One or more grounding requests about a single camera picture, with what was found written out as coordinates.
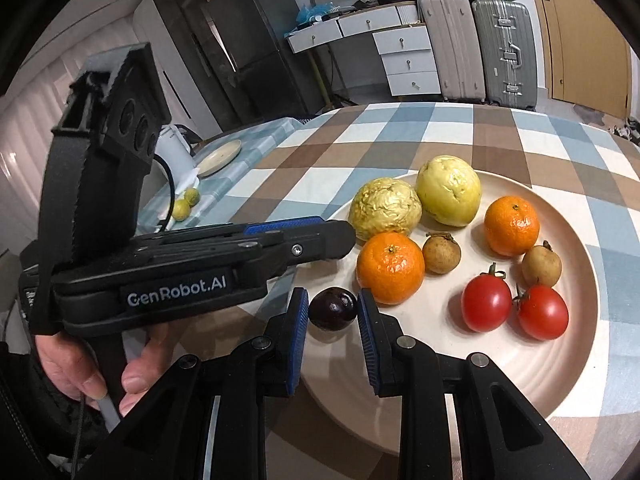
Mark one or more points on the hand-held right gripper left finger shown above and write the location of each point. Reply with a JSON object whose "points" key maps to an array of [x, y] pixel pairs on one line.
{"points": [[299, 340]]}

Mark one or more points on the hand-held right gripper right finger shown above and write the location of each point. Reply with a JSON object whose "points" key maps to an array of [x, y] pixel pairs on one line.
{"points": [[367, 340]]}

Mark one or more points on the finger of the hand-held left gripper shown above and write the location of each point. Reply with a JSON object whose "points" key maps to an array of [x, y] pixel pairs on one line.
{"points": [[285, 225], [325, 240]]}

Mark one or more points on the dark purple plum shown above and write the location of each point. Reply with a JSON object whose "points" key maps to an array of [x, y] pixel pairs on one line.
{"points": [[332, 309]]}

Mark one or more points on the wrinkled yellow passion fruit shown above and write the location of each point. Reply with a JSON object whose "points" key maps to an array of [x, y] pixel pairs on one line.
{"points": [[385, 207]]}

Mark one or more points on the orange mandarin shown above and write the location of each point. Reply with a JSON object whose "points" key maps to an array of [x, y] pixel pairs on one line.
{"points": [[511, 225], [390, 270]]}

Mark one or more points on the large cream plate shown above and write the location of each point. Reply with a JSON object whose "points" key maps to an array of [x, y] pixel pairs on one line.
{"points": [[450, 370]]}

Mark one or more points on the brown longan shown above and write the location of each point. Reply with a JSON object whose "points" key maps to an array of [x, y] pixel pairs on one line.
{"points": [[441, 255], [541, 266]]}

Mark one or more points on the red tomato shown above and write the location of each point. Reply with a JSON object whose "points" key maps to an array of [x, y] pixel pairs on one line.
{"points": [[542, 312], [486, 302]]}

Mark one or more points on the person's left hand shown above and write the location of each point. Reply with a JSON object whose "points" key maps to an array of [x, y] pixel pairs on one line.
{"points": [[65, 360]]}

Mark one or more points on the small cream plate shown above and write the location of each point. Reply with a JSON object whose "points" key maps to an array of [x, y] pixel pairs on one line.
{"points": [[220, 158]]}

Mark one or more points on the green lime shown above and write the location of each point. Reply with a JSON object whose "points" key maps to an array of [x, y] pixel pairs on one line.
{"points": [[192, 196], [181, 209]]}

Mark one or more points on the smooth yellow passion fruit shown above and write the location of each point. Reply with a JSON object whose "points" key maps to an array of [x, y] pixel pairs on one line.
{"points": [[447, 190]]}

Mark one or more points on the white kettle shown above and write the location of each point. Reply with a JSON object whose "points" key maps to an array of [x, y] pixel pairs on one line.
{"points": [[175, 150]]}

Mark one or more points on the white curtain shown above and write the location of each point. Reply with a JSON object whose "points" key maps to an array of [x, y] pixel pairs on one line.
{"points": [[30, 135]]}

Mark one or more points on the dark grey refrigerator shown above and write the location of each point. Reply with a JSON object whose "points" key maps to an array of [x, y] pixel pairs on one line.
{"points": [[260, 50]]}

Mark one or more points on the white drawer cabinet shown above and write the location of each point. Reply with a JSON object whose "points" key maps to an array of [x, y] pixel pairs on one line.
{"points": [[407, 60]]}

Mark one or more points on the white desk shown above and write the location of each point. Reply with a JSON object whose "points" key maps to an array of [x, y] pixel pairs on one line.
{"points": [[350, 22]]}

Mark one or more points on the blue plastic bag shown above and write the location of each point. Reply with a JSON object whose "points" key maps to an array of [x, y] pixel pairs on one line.
{"points": [[315, 14]]}

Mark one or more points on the beige suitcase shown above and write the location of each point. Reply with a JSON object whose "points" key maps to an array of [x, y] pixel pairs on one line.
{"points": [[452, 50]]}

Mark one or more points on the checked tablecloth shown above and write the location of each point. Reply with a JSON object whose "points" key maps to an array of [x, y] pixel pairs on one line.
{"points": [[550, 150]]}

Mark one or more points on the silver suitcase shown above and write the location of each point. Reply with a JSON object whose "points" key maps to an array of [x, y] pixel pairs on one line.
{"points": [[505, 55]]}

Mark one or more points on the wooden door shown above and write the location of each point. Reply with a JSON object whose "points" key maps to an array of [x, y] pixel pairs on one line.
{"points": [[585, 35]]}

